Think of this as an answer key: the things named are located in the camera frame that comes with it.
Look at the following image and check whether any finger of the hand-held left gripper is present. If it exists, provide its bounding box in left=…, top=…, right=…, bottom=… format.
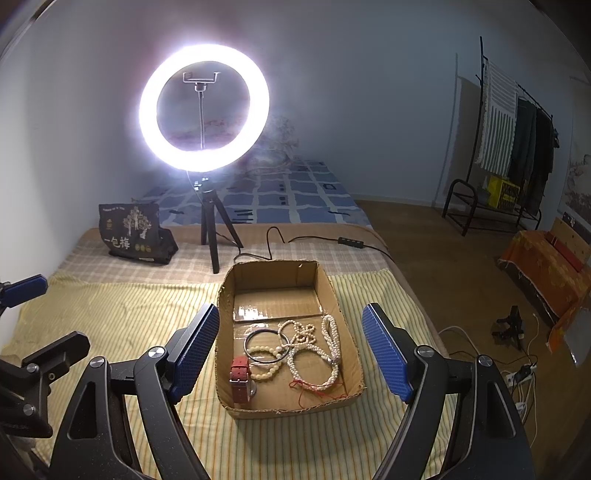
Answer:
left=0, top=332, right=91, bottom=398
left=0, top=274, right=48, bottom=319

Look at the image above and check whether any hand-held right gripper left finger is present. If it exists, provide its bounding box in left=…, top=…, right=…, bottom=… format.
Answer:
left=48, top=303, right=220, bottom=480

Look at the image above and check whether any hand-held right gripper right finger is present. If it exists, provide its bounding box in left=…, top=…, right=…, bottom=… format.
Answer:
left=362, top=303, right=536, bottom=480

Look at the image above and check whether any black bangle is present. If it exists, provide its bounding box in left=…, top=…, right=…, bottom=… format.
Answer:
left=245, top=329, right=293, bottom=368

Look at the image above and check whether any red strap wristwatch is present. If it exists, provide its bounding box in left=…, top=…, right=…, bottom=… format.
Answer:
left=229, top=356, right=259, bottom=403

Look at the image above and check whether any long white pearl necklace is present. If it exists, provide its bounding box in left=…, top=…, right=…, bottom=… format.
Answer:
left=287, top=315, right=343, bottom=394

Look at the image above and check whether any cream bead bracelet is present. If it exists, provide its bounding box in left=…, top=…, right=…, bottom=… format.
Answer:
left=248, top=345, right=283, bottom=383

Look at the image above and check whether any red cord green pendant necklace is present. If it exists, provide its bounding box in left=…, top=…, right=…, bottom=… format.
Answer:
left=290, top=378, right=349, bottom=409

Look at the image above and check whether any cardboard box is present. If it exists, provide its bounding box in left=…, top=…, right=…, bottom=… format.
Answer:
left=215, top=260, right=366, bottom=420

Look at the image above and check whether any yellow striped cloth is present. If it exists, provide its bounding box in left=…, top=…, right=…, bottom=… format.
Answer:
left=0, top=268, right=455, bottom=480

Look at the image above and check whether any beige plaid bed sheet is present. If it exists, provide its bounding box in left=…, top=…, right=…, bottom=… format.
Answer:
left=74, top=224, right=393, bottom=288

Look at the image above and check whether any black printed bag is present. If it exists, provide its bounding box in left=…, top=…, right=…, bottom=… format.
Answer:
left=98, top=202, right=179, bottom=265

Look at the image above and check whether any black tripod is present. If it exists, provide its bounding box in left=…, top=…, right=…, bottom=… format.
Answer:
left=187, top=168, right=245, bottom=275

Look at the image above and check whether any small black stand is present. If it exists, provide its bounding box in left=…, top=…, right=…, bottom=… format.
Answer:
left=492, top=306, right=525, bottom=352

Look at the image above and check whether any white power strip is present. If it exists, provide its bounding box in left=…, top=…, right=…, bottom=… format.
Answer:
left=503, top=362, right=539, bottom=416

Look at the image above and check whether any orange covered bench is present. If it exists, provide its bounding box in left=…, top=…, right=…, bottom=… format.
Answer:
left=498, top=228, right=591, bottom=342

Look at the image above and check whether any grey sheet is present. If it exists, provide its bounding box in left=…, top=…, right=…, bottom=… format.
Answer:
left=561, top=309, right=591, bottom=367

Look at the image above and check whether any yellow crate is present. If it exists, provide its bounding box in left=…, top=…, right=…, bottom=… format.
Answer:
left=482, top=174, right=522, bottom=209

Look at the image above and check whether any dark red long box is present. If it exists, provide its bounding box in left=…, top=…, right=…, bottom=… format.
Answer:
left=545, top=233, right=583, bottom=274

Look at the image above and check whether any wooden board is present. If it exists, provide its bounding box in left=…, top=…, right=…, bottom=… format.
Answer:
left=551, top=217, right=591, bottom=278

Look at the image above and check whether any white striped garment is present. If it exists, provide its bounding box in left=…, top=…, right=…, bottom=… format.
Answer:
left=473, top=60, right=520, bottom=178

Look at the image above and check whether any black garment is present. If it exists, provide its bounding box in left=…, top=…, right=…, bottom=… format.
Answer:
left=526, top=108, right=560, bottom=215

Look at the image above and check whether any dark green garment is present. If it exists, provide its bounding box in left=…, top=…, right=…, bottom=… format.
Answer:
left=508, top=97, right=539, bottom=186

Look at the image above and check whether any black metal clothes rack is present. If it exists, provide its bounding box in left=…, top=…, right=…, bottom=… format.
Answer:
left=441, top=37, right=561, bottom=237

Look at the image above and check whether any white cable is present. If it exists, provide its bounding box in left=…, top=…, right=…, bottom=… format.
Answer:
left=438, top=314, right=540, bottom=370

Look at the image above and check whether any black power cable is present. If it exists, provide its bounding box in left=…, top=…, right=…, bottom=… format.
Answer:
left=233, top=226, right=402, bottom=267

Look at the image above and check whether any white ring light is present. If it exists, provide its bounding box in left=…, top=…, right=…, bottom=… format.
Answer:
left=139, top=44, right=271, bottom=169

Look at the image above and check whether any wall poster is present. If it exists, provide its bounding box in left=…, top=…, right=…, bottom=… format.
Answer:
left=556, top=152, right=591, bottom=227

